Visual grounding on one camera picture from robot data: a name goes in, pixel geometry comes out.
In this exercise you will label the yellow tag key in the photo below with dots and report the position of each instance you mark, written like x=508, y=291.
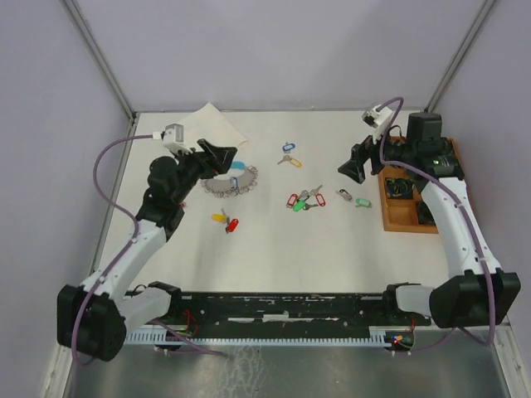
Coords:
x=292, y=161
x=221, y=217

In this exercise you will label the aluminium frame post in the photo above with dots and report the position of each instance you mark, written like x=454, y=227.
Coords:
x=81, y=24
x=478, y=24

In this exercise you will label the left aluminium frame post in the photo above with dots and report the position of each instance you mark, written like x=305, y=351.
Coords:
x=81, y=24

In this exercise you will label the black tag key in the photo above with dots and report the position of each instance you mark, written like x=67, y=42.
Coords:
x=345, y=195

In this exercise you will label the wooden compartment tray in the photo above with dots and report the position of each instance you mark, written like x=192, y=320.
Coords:
x=400, y=215

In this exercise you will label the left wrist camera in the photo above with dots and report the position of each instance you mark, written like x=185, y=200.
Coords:
x=174, y=137

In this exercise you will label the white folded cloth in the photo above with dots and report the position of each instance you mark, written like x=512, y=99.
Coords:
x=209, y=123

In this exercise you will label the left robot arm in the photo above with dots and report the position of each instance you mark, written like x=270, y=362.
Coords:
x=94, y=318

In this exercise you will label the black fabric bundle bottom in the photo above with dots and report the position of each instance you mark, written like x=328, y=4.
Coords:
x=424, y=216

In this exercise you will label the blue tag upper key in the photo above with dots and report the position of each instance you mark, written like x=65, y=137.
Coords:
x=287, y=147

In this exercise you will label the green tag key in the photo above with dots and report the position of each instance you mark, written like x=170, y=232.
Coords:
x=299, y=205
x=360, y=202

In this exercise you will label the red tag key bunch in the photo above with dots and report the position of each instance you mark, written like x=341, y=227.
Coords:
x=313, y=198

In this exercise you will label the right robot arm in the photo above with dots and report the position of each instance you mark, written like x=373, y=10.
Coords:
x=478, y=292

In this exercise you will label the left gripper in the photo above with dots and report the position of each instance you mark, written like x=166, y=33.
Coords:
x=220, y=162

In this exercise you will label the right aluminium frame post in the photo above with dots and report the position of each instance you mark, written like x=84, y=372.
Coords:
x=478, y=24

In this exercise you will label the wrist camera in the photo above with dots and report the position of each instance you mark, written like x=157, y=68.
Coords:
x=378, y=120
x=174, y=137

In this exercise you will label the red tag small key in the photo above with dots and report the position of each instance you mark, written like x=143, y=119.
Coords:
x=232, y=224

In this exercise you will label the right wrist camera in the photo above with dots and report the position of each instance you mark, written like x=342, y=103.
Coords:
x=378, y=120

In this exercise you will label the black mounting plate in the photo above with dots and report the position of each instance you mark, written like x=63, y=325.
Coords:
x=286, y=315

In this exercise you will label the floral fabric bundle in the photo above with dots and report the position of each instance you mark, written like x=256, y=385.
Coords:
x=399, y=188

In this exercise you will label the blue handled key organiser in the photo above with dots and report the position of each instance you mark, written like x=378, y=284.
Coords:
x=241, y=179

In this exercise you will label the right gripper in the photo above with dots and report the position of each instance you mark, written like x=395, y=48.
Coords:
x=354, y=167

